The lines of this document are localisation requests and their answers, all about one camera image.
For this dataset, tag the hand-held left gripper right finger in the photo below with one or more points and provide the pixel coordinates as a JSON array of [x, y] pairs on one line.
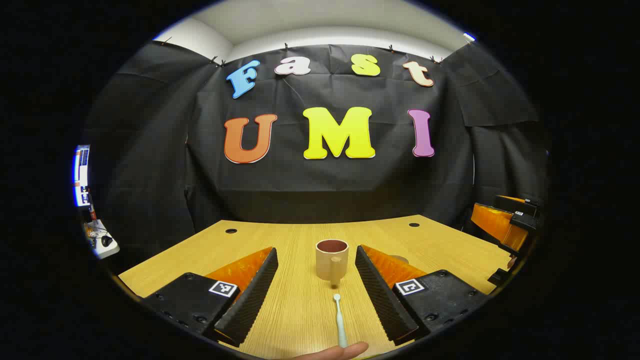
[[381, 295]]

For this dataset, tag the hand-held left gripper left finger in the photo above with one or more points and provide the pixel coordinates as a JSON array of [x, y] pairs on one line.
[[252, 295]]

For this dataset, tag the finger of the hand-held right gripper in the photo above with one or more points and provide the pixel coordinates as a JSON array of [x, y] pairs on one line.
[[500, 225], [520, 201]]

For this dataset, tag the brown round coaster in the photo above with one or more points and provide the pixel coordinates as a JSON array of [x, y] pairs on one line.
[[401, 259]]

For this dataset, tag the pale green toothbrush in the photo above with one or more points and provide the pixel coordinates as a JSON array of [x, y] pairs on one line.
[[340, 320]]

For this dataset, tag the beige cup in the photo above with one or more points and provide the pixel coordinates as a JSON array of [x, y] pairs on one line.
[[330, 262]]

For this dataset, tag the wooden desktop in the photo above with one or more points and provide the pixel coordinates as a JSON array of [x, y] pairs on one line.
[[300, 310]]

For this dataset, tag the black backdrop cloth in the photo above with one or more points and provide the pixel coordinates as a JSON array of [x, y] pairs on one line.
[[325, 185]]

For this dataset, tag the white side table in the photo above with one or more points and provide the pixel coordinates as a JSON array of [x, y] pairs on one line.
[[102, 242]]

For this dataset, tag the computer monitor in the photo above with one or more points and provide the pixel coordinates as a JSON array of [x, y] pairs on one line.
[[81, 175]]

